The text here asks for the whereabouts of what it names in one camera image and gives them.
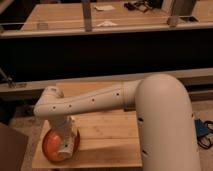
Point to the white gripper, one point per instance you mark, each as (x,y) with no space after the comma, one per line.
(66,147)

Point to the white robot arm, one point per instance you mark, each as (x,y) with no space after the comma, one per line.
(147,123)

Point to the orange ceramic bowl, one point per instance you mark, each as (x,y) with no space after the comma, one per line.
(50,146)

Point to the wooden board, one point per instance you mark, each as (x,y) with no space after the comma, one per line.
(104,115)

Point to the dark brown box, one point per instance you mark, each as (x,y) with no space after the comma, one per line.
(12,148)

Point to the crumpled white paper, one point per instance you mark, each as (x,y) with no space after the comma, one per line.
(106,24)

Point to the white paper sheet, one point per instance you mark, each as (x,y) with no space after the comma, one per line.
(104,8)

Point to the blue object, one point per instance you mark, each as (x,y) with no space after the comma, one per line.
(201,130)

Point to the black tool pile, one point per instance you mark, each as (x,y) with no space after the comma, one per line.
(140,5)

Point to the metal clamp bracket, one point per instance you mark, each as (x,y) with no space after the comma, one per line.
(10,81)

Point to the metal post left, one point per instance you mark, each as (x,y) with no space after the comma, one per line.
(87,15)

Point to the metal post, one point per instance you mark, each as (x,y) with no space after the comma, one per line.
(87,15)
(181,9)

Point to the metal post right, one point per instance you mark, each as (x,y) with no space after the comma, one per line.
(181,9)

